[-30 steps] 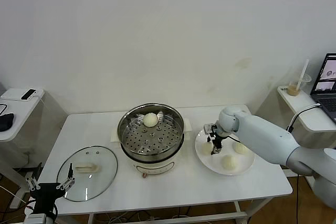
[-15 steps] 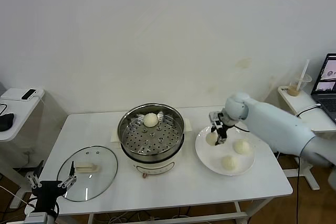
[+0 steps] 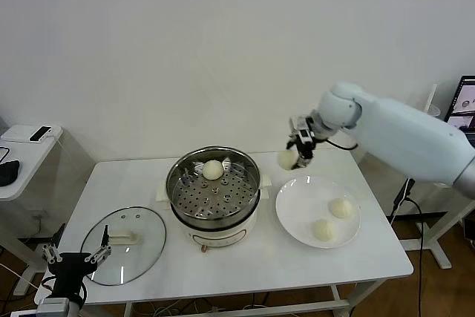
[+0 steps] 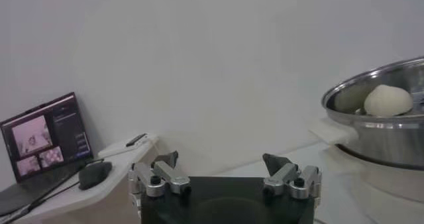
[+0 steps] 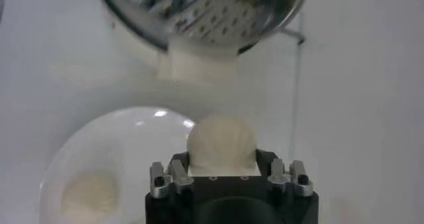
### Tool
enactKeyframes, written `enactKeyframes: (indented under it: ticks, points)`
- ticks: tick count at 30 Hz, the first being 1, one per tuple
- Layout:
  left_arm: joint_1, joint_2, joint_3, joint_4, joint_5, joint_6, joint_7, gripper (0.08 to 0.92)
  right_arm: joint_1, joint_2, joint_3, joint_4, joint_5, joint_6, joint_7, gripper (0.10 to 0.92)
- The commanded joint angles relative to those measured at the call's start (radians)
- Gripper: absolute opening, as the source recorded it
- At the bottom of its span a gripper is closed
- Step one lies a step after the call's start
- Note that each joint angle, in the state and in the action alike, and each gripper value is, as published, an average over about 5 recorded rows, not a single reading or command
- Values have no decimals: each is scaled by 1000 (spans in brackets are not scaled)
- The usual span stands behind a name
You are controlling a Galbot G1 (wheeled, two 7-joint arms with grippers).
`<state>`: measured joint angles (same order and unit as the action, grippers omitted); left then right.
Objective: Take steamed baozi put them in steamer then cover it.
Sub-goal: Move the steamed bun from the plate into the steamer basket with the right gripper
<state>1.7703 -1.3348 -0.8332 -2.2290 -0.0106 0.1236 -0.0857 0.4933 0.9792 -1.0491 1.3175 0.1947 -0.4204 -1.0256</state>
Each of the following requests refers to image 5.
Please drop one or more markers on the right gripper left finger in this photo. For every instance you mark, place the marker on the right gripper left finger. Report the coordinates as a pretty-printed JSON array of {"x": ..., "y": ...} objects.
[{"x": 159, "y": 180}]

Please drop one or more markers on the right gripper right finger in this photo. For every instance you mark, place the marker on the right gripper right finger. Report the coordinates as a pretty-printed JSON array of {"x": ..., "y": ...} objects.
[{"x": 298, "y": 179}]

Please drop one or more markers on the white steamed baozi bun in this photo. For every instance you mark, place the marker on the white steamed baozi bun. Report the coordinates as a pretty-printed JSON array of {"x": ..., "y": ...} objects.
[
  {"x": 222, "y": 142},
  {"x": 89, "y": 193}
]

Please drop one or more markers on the stainless steel steamer basket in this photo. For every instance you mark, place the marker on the stainless steel steamer basket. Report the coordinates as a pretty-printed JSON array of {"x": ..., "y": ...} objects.
[{"x": 205, "y": 16}]

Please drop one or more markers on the white round plate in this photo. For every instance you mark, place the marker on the white round plate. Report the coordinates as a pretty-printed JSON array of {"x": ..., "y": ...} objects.
[{"x": 132, "y": 152}]

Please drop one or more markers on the cream electric cooker base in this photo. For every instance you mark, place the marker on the cream electric cooker base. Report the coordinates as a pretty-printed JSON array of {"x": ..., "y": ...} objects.
[{"x": 198, "y": 63}]

